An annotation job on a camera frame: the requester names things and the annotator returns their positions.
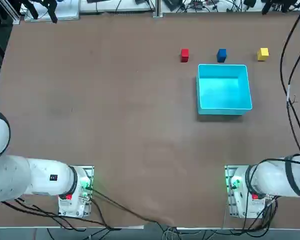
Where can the yellow block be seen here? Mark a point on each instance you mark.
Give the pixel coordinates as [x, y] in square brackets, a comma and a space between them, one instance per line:
[262, 54]

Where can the blue block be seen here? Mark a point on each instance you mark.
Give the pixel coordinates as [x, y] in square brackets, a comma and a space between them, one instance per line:
[221, 55]

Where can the red block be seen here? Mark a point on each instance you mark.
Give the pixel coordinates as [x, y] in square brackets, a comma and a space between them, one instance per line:
[184, 55]

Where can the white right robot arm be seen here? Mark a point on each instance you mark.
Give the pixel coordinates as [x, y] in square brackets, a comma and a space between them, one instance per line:
[272, 180]

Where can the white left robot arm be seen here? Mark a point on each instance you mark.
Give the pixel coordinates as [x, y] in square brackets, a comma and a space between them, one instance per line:
[40, 177]

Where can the cyan plastic box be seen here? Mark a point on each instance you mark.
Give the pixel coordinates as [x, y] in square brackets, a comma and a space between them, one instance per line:
[223, 87]

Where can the black power adapter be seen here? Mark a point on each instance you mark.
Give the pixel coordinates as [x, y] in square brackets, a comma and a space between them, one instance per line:
[249, 2]
[173, 3]

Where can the silver aluminium rail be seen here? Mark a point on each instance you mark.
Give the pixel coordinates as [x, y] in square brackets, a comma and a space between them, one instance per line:
[15, 15]

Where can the aluminium profile post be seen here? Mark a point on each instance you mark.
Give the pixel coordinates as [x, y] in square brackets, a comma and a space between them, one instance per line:
[158, 10]

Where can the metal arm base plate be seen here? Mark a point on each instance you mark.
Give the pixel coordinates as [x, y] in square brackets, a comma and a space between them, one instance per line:
[88, 211]
[228, 207]

